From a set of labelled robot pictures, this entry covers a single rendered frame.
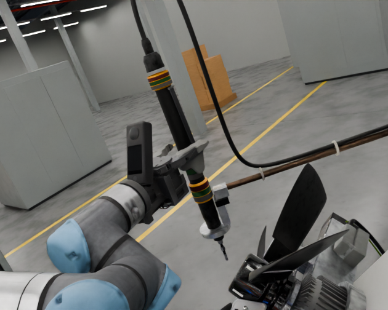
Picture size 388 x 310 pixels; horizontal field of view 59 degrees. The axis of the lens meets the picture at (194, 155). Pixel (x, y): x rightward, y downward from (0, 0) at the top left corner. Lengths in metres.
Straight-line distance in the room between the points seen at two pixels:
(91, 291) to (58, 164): 6.77
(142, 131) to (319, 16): 7.55
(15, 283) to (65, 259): 0.09
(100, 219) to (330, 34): 7.69
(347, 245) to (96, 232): 0.79
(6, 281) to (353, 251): 0.91
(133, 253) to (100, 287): 0.14
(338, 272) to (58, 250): 0.81
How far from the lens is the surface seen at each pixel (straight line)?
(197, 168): 0.69
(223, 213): 0.77
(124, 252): 0.52
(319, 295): 0.95
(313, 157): 0.78
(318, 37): 8.15
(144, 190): 0.59
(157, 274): 0.51
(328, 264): 1.12
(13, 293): 0.45
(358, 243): 1.15
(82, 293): 0.38
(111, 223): 0.54
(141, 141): 0.62
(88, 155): 7.42
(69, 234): 0.52
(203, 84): 9.16
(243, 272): 0.95
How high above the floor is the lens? 1.84
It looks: 18 degrees down
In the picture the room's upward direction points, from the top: 20 degrees counter-clockwise
